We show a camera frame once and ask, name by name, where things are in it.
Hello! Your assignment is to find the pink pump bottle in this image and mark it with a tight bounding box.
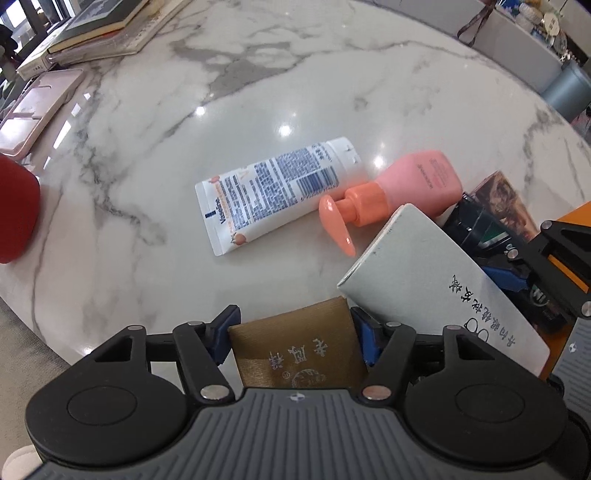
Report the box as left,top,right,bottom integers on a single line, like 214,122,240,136
318,150,464,258

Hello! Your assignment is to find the stack of books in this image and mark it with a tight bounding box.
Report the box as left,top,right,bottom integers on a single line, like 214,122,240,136
48,0,195,68

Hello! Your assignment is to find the grey trash can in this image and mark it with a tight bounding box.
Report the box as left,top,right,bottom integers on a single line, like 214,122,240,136
540,60,591,125

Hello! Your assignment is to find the dark strap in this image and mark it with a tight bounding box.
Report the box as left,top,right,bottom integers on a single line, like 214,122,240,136
456,0,498,47

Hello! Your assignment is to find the dark cover book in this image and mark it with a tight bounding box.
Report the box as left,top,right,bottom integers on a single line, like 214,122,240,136
46,0,153,55

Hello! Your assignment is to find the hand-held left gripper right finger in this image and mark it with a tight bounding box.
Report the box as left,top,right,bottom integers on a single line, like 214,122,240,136
348,307,504,402

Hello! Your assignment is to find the red case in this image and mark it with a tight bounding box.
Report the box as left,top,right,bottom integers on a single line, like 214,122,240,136
0,154,41,265

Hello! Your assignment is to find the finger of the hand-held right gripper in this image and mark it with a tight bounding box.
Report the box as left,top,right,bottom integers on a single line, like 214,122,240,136
482,220,591,320

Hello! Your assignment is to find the dark printed packet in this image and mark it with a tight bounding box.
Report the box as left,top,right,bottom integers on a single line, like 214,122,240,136
463,171,541,244

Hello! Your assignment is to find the light grey cabinet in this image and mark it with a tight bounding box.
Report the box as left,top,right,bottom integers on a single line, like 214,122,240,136
471,8,575,92

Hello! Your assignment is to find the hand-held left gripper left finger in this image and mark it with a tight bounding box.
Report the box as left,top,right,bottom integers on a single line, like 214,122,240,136
91,304,243,403

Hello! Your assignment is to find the pink plastic box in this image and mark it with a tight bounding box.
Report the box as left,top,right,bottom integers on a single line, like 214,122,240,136
0,69,86,158

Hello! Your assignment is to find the white lotion tube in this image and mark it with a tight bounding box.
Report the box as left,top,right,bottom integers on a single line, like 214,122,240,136
195,137,369,257

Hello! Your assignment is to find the black bottle green label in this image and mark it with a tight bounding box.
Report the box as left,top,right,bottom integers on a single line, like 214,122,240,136
442,193,571,334

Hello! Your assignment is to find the group of small ornaments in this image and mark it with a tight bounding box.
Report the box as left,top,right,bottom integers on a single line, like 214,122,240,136
496,0,583,52

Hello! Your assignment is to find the grey cardboard box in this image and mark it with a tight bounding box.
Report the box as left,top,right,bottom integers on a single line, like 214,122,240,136
337,203,551,377

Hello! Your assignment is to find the white flat box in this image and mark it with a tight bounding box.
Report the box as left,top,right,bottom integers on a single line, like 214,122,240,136
16,33,65,79

